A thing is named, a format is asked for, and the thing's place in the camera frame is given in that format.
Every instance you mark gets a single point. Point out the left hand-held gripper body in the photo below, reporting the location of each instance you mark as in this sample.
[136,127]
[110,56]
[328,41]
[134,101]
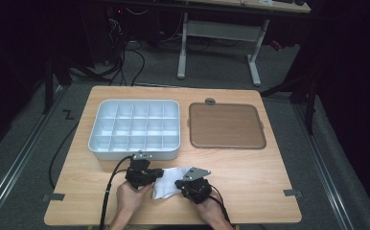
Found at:
[138,174]

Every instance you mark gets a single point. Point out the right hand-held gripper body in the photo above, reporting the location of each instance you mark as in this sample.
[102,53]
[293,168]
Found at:
[197,188]

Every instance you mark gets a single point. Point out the white ribbed sock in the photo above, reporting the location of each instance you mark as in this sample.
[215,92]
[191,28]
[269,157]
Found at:
[168,182]

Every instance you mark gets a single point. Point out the white divided storage box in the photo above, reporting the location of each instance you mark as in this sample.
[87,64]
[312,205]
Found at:
[135,127]

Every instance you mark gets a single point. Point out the person's right hand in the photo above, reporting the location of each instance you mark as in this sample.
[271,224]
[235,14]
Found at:
[208,211]

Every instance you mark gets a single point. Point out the person's left hand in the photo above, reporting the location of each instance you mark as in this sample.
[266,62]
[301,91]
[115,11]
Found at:
[128,199]

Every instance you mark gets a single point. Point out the brown box lid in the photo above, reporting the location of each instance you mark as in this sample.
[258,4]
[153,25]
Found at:
[226,126]

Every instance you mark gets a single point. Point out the grey round table grommet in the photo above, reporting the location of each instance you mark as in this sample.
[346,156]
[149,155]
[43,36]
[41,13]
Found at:
[210,101]

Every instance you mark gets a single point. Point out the grey tape piece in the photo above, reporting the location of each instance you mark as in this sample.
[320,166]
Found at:
[53,197]
[292,192]

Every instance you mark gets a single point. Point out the black metal stand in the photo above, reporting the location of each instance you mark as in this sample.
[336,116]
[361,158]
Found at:
[48,89]
[311,108]

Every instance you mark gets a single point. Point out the desk with white legs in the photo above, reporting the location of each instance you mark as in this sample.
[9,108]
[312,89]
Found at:
[219,31]

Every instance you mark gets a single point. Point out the aluminium floor rail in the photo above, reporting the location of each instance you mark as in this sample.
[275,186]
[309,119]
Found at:
[323,166]
[16,159]

